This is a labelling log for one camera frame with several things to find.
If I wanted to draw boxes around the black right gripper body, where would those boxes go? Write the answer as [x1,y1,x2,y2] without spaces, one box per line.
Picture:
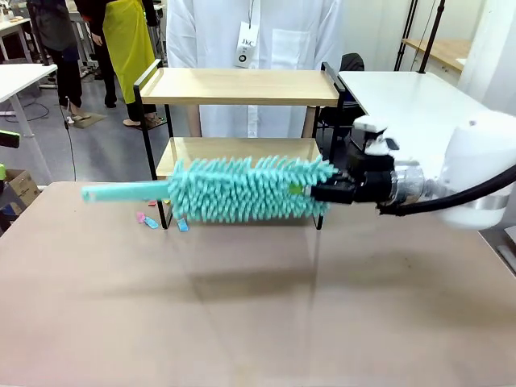
[347,156,398,205]

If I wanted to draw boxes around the teal chenille duster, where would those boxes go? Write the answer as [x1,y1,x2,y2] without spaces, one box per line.
[80,155,340,225]

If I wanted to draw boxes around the two-tier wood metal shelf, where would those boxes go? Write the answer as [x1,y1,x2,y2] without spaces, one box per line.
[133,59,344,231]

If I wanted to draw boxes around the printed cardboard box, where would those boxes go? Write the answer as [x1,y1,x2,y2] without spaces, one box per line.
[2,169,42,205]

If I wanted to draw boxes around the small white side table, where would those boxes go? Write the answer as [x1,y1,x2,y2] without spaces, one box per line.
[0,63,59,183]

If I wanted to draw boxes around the brown floor mat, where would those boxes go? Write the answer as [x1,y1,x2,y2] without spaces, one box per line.
[65,112,108,131]

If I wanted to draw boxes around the large white side table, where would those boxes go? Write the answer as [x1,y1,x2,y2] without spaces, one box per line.
[337,70,497,123]

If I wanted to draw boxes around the white background desk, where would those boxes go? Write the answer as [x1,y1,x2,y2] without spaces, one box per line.
[0,18,33,62]

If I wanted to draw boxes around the black chair back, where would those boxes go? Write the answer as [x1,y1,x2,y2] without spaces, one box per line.
[341,52,366,73]

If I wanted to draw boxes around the person in dark clothes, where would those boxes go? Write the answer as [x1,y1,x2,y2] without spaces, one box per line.
[26,0,94,122]

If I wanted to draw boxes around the person in yellow apron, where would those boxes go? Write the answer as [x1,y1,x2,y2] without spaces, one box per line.
[86,0,163,131]

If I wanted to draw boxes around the wooden background table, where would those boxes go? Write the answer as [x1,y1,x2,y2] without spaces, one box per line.
[402,38,473,74]

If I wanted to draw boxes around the black tripod stand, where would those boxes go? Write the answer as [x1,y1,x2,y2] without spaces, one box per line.
[393,0,419,70]

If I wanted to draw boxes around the black stand pole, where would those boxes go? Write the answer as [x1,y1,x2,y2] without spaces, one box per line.
[418,0,447,75]

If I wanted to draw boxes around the white name badge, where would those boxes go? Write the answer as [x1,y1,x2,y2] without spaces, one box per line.
[235,22,260,69]

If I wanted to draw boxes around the person in white shirt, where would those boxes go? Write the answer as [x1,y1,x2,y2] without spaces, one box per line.
[164,0,346,140]

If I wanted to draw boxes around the thin black floor cable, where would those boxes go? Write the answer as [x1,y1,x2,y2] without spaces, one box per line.
[60,103,78,183]

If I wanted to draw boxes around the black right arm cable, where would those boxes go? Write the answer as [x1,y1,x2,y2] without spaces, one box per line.
[377,164,516,218]

